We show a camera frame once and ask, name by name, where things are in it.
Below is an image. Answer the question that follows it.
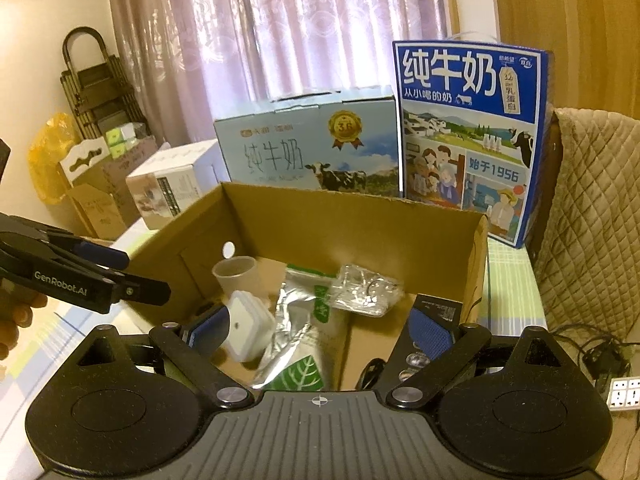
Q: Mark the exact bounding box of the beige paper cup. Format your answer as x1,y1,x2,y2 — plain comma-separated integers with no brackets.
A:
212,256,257,295

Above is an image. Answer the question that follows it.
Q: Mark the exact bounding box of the black power cord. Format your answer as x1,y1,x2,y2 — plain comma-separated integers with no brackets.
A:
552,325,632,362

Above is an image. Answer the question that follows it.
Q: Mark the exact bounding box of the brown carton with white handle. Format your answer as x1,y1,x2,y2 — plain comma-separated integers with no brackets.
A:
59,141,130,241

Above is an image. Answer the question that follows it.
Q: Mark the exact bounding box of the black USB cable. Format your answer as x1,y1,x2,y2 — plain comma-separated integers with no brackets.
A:
355,357,389,391

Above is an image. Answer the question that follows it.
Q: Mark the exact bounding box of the pink patterned curtain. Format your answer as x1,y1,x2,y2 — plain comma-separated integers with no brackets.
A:
105,0,451,147

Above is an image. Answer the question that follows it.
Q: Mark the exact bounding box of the small white product box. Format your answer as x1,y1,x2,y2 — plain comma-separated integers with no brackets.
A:
125,140,223,231

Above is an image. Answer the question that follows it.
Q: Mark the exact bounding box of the silver foil pouch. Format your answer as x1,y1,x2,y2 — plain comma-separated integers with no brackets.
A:
250,264,342,391

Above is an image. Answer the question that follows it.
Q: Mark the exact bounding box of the clear plastic bag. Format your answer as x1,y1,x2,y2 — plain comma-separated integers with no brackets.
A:
330,262,405,317

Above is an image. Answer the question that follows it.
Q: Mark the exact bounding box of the yellow plastic bag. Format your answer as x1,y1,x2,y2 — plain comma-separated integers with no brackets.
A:
29,112,81,206

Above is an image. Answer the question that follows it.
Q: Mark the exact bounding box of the checked tablecloth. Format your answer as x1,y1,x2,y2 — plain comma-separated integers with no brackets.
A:
0,220,551,480

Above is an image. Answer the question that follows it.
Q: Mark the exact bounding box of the black product box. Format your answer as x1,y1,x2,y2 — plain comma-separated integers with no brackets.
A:
375,294,463,396

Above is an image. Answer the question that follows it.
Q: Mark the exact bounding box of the brown cardboard box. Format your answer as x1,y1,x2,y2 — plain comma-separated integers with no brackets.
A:
112,182,490,391

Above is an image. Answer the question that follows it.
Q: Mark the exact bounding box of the black power adapter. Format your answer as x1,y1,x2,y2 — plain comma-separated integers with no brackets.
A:
590,347,625,386

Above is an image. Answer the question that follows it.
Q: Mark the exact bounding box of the white charger plug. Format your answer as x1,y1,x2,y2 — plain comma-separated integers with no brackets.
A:
220,291,276,363

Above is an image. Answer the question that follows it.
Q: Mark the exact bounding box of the light blue milk carton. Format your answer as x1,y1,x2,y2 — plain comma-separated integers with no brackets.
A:
214,87,401,197

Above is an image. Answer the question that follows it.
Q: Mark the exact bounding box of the open carton of green packets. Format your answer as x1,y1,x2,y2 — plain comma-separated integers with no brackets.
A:
97,122,159,186

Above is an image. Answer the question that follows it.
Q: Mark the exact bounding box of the dark blue milk carton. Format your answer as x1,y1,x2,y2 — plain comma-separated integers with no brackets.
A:
391,40,555,251

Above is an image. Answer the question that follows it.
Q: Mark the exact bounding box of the chair with quilted cover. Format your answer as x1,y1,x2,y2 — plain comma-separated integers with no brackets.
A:
527,107,640,356

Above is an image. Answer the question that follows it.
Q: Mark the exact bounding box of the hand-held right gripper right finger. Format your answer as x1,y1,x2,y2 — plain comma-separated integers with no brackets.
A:
389,308,570,407

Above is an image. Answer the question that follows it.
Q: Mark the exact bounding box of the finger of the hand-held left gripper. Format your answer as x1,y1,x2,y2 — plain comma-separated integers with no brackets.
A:
0,212,130,271
112,274,172,307

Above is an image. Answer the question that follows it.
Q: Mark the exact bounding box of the person's left hand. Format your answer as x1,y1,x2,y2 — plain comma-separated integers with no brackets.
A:
0,292,49,361

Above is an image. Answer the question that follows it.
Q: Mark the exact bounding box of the black folding step ladder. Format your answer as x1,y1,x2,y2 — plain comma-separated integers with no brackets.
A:
60,27,147,142

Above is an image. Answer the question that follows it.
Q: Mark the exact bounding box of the white power strip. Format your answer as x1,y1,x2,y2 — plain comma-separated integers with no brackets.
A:
606,375,640,413

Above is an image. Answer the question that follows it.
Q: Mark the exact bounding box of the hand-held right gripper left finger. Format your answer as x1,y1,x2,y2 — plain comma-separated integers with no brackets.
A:
74,304,253,409

